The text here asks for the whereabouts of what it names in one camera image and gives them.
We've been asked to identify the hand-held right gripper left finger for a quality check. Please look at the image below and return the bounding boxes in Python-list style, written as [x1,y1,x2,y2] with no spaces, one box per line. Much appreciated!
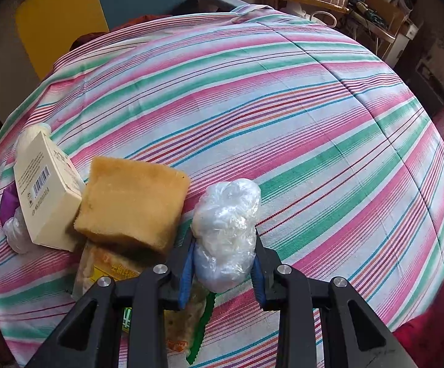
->
[26,230,197,368]

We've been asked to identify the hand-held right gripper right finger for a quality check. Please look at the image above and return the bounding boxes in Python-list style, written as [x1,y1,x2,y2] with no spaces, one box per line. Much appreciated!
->
[250,230,418,368]

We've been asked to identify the white plastic bag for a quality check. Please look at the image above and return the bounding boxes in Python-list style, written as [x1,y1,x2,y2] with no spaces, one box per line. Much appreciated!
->
[191,179,261,293]
[2,215,34,254]

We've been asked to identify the green edged snack packet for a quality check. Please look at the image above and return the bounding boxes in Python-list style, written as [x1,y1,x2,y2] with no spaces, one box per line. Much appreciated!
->
[71,242,217,366]

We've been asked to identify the orange sponge block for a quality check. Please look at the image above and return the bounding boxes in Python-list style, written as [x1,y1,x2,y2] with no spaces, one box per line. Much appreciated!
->
[73,156,191,257]

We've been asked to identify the cream carton box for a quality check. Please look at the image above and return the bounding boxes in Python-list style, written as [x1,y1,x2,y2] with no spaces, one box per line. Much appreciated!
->
[14,131,86,253]

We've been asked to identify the purple snack packet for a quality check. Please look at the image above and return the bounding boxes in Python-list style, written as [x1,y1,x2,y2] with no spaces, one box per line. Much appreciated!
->
[0,182,19,223]

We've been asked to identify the striped bed sheet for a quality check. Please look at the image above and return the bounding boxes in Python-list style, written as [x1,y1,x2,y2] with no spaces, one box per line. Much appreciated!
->
[0,4,444,368]

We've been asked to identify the dark red clothing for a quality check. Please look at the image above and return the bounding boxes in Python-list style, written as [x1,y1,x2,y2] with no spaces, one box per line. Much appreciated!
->
[392,100,444,368]

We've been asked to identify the grey yellow blue armchair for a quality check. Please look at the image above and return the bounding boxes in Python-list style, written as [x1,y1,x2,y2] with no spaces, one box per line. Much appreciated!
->
[0,0,245,123]

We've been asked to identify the wooden storage crate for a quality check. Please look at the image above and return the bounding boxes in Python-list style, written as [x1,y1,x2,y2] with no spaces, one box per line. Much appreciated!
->
[350,0,418,43]

